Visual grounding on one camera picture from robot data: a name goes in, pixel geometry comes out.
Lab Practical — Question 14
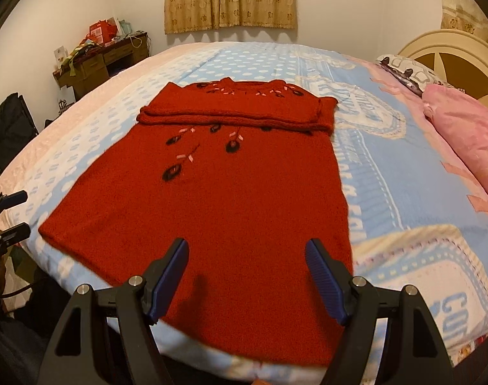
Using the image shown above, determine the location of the red gift bag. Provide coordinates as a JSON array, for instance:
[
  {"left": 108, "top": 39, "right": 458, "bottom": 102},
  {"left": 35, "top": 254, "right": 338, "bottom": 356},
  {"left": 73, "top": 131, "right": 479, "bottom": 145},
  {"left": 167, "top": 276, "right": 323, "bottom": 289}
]
[{"left": 88, "top": 20, "right": 118, "bottom": 45}]

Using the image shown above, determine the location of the red knitted sweater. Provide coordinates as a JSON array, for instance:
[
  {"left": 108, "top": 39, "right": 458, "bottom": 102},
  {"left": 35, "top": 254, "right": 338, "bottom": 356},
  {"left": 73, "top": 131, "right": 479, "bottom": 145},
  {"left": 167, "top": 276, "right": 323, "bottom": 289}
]
[{"left": 39, "top": 78, "right": 352, "bottom": 366}]

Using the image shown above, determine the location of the colourful cloth pile on desk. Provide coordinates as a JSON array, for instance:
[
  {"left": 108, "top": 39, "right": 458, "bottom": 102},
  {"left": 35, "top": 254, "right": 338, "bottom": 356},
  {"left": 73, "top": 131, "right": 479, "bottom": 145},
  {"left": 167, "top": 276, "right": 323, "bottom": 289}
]
[{"left": 61, "top": 39, "right": 98, "bottom": 77}]

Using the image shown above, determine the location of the white patterned pillow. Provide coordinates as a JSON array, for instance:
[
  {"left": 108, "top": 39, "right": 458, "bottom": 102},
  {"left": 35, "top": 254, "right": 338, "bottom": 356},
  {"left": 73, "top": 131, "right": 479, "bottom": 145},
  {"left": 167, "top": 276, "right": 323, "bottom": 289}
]
[{"left": 376, "top": 54, "right": 451, "bottom": 98}]

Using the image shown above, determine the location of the white card on desk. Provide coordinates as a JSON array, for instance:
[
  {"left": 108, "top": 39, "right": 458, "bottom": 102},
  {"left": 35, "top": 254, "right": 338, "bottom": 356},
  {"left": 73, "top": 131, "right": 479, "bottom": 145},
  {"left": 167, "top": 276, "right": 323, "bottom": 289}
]
[{"left": 53, "top": 46, "right": 68, "bottom": 68}]

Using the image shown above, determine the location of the pink quilt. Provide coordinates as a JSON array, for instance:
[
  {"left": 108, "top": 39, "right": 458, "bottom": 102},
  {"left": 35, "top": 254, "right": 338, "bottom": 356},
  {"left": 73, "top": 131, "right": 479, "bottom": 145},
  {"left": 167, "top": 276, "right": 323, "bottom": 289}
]
[{"left": 423, "top": 84, "right": 488, "bottom": 194}]

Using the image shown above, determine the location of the black folding chair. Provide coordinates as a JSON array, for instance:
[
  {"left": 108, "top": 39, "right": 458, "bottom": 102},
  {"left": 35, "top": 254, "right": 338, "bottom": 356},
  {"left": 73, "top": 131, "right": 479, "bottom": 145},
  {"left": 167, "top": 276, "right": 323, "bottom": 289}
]
[{"left": 0, "top": 93, "right": 39, "bottom": 174}]

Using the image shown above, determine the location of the white paper bag with logo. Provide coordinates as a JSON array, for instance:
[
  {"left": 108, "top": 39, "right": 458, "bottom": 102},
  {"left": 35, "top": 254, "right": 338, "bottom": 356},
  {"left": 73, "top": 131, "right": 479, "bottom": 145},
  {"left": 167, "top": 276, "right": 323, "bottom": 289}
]
[{"left": 57, "top": 86, "right": 76, "bottom": 115}]

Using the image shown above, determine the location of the cream and brown headboard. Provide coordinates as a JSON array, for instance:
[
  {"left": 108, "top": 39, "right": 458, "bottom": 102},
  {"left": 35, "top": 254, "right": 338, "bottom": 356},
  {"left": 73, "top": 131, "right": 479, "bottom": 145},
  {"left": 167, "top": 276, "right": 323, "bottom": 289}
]
[{"left": 399, "top": 29, "right": 488, "bottom": 108}]

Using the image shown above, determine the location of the dark brown wooden desk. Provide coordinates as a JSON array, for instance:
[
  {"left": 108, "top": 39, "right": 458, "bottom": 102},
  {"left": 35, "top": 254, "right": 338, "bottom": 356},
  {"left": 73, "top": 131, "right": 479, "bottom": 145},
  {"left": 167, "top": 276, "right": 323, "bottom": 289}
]
[{"left": 52, "top": 32, "right": 149, "bottom": 100}]

